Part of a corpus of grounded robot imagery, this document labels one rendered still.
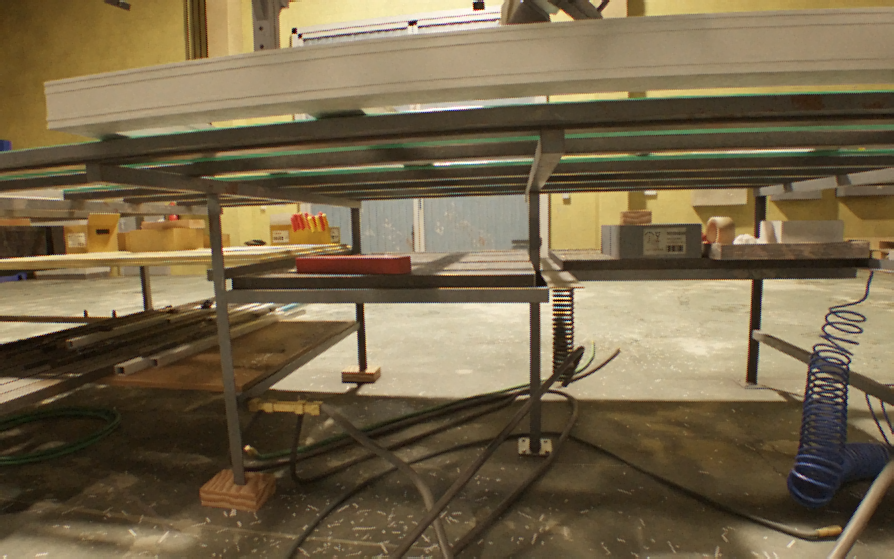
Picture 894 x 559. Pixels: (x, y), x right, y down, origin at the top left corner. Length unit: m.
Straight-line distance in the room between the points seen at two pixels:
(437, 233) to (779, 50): 6.70
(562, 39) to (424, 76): 0.17
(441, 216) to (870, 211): 6.40
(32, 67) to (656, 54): 11.82
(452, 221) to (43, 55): 8.55
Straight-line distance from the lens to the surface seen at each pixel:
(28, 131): 11.97
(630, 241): 1.39
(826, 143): 1.04
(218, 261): 1.20
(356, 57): 0.64
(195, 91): 0.74
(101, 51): 10.88
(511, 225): 7.10
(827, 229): 1.57
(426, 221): 7.24
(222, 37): 8.78
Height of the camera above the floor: 0.69
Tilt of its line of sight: 7 degrees down
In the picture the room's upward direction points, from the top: 2 degrees counter-clockwise
